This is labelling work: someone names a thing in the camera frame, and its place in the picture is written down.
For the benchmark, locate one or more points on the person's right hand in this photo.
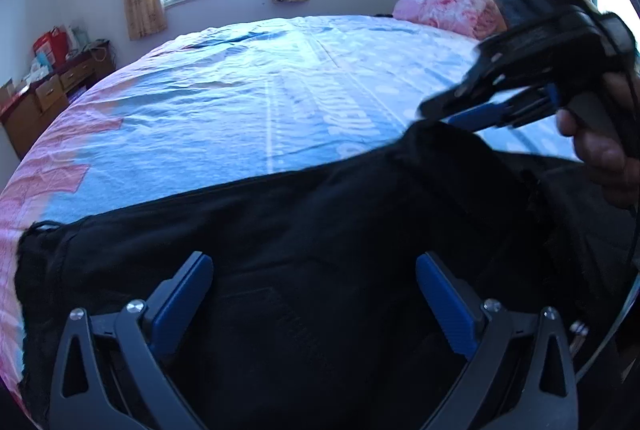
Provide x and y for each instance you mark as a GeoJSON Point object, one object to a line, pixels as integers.
{"type": "Point", "coordinates": [600, 160]}

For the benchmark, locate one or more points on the black pants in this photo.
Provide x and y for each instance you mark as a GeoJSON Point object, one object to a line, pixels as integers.
{"type": "Point", "coordinates": [310, 235]}

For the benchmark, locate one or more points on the red gift bag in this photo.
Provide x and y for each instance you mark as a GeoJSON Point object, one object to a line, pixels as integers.
{"type": "Point", "coordinates": [50, 45]}

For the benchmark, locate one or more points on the wooden desk with drawers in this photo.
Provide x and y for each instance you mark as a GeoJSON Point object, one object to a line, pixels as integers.
{"type": "Point", "coordinates": [30, 120]}

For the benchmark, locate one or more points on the pink pillow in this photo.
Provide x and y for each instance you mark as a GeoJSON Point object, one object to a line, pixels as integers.
{"type": "Point", "coordinates": [440, 10]}

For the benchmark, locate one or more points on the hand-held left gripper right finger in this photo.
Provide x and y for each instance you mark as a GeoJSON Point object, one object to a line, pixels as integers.
{"type": "Point", "coordinates": [442, 300]}

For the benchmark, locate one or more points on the bed with patterned sheet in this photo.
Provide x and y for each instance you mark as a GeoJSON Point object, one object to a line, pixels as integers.
{"type": "Point", "coordinates": [225, 80]}

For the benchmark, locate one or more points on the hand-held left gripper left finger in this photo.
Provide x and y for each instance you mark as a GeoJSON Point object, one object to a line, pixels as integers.
{"type": "Point", "coordinates": [187, 300]}

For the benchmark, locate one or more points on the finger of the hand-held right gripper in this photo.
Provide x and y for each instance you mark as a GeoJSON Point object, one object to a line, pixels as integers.
{"type": "Point", "coordinates": [480, 116]}
{"type": "Point", "coordinates": [460, 97]}

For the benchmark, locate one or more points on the teal box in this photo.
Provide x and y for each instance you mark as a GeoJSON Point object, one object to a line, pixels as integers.
{"type": "Point", "coordinates": [44, 61]}

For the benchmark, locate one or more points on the white paper bag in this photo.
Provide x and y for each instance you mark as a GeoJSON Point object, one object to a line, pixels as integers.
{"type": "Point", "coordinates": [77, 37]}

